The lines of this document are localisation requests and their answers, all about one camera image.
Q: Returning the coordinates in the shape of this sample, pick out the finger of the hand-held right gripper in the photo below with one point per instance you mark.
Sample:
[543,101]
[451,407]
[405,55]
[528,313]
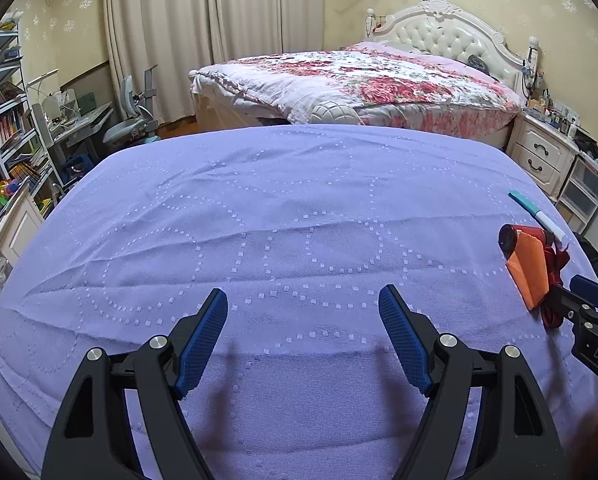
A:
[566,302]
[596,291]

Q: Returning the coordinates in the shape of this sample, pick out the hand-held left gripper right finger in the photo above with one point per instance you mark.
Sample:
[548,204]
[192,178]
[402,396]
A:
[404,340]

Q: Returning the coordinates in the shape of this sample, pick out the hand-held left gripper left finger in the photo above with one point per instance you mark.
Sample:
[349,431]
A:
[204,340]

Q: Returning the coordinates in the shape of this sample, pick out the orange cloth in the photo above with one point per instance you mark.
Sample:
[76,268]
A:
[529,270]

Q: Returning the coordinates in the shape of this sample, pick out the teal and white marker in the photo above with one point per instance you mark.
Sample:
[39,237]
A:
[534,212]

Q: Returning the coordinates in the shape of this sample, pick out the plastic drawer unit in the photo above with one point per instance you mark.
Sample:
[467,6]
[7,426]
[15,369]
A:
[584,190]

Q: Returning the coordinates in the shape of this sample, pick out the purple dotted table cloth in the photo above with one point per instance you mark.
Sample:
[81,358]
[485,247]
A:
[254,235]

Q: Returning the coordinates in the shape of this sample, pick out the black bag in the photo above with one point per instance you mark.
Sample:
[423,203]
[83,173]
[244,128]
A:
[591,145]

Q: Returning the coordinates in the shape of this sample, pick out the white nightstand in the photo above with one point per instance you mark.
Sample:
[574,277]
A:
[539,152]

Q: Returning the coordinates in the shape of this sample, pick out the pink floral bed sheet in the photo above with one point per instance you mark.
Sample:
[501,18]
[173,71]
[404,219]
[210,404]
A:
[454,122]

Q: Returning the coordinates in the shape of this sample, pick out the blue stool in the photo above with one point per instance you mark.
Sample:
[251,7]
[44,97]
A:
[79,167]

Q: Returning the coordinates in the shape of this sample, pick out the white cabinet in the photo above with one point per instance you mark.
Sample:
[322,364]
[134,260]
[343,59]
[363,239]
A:
[19,230]

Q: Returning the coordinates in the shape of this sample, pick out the grey desk chair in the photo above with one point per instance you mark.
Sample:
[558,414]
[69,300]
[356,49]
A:
[129,127]

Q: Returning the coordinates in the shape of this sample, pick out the grey study desk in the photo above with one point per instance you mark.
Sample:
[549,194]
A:
[79,122]

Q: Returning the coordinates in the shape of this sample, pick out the floral quilt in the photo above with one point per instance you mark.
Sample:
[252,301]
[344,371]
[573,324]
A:
[354,75]

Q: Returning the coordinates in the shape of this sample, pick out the bookshelf with books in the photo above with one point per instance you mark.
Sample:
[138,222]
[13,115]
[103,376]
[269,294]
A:
[9,125]

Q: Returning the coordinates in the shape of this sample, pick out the beige curtains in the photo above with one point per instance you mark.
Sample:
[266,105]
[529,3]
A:
[179,35]

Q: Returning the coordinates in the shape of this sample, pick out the white desk lamp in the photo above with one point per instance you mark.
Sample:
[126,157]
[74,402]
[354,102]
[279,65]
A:
[41,80]

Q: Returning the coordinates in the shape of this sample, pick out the white upholstered bed frame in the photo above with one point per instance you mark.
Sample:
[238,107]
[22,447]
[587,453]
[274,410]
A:
[454,35]

